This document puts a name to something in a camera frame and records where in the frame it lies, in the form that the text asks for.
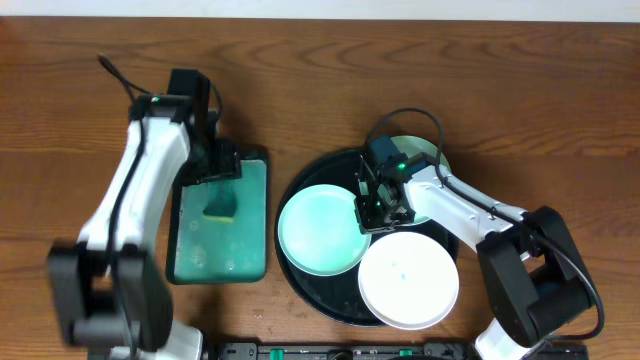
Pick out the white plate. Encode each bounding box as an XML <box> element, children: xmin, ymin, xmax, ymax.
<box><xmin>358</xmin><ymin>232</ymin><xmax>460</xmax><ymax>331</ymax></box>

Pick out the green yellow sponge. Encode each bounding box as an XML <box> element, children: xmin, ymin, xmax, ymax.
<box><xmin>202</xmin><ymin>192</ymin><xmax>237</xmax><ymax>223</ymax></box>

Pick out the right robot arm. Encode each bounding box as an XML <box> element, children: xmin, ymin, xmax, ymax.
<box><xmin>355</xmin><ymin>135</ymin><xmax>605</xmax><ymax>359</ymax></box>

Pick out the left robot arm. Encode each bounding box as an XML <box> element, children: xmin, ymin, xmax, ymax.
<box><xmin>47</xmin><ymin>68</ymin><xmax>241</xmax><ymax>359</ymax></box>

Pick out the black round tray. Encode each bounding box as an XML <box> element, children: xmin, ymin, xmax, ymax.
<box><xmin>274</xmin><ymin>148</ymin><xmax>384</xmax><ymax>327</ymax></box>

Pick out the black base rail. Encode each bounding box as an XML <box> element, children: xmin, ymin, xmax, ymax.
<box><xmin>209</xmin><ymin>343</ymin><xmax>479</xmax><ymax>360</ymax></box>

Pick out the mint plate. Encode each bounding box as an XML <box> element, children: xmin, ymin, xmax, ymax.
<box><xmin>277</xmin><ymin>184</ymin><xmax>371</xmax><ymax>277</ymax></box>
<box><xmin>391</xmin><ymin>135</ymin><xmax>451</xmax><ymax>225</ymax></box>

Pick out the dark green rectangular water tray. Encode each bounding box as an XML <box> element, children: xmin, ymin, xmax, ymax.
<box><xmin>165</xmin><ymin>145</ymin><xmax>269</xmax><ymax>285</ymax></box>

